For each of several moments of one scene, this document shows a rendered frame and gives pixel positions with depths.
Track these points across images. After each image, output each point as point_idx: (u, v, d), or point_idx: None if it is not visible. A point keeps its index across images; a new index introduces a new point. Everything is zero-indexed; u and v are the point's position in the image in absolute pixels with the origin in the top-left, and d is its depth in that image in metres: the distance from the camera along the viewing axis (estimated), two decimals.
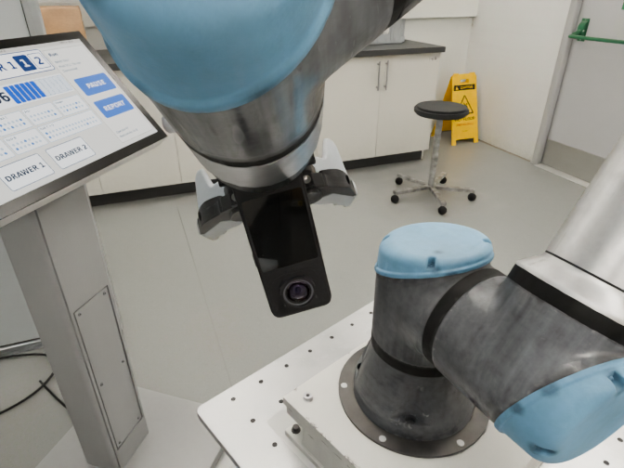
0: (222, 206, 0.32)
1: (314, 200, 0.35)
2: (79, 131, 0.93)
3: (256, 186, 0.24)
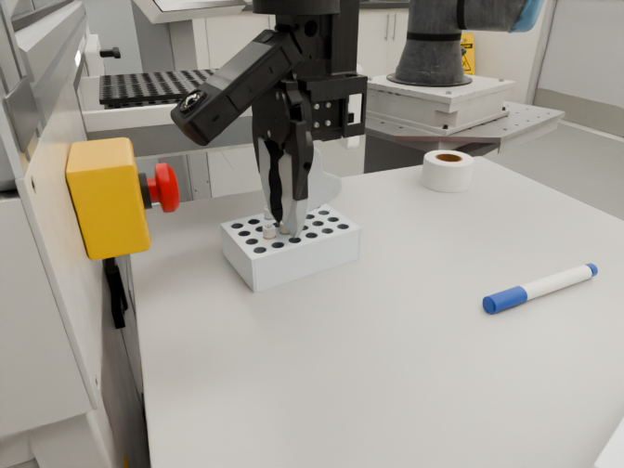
0: None
1: (283, 126, 0.37)
2: None
3: None
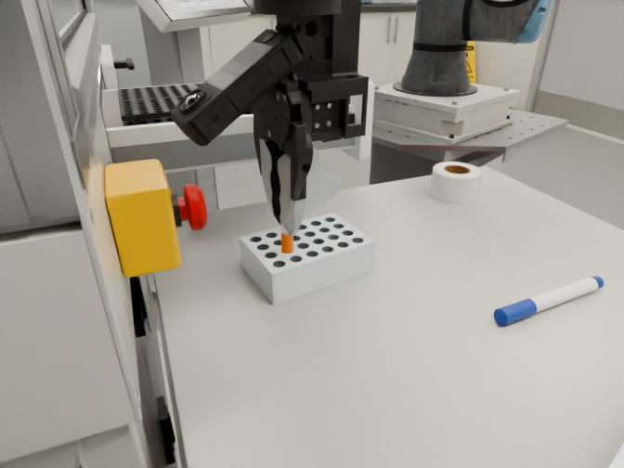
0: None
1: (283, 127, 0.37)
2: None
3: None
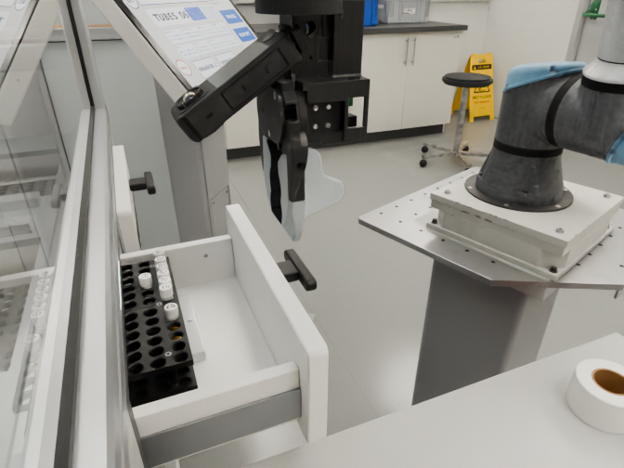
0: None
1: (279, 126, 0.37)
2: (229, 47, 1.20)
3: None
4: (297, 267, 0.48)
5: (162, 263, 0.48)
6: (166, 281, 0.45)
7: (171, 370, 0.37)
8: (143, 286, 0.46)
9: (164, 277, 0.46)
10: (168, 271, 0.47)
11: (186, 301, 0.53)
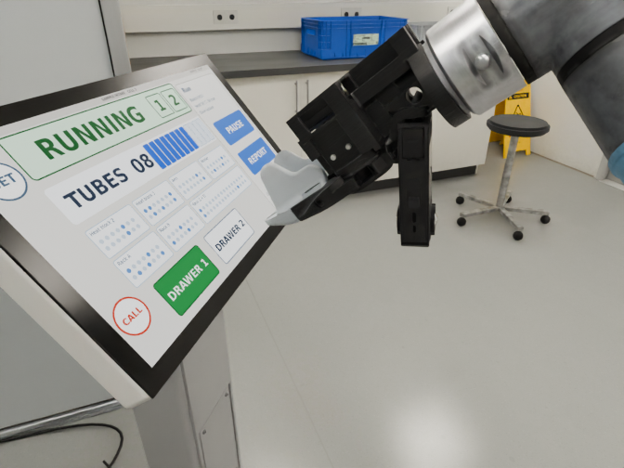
0: (378, 169, 0.36)
1: None
2: (232, 200, 0.66)
3: (483, 112, 0.34)
4: None
5: None
6: None
7: None
8: None
9: None
10: None
11: None
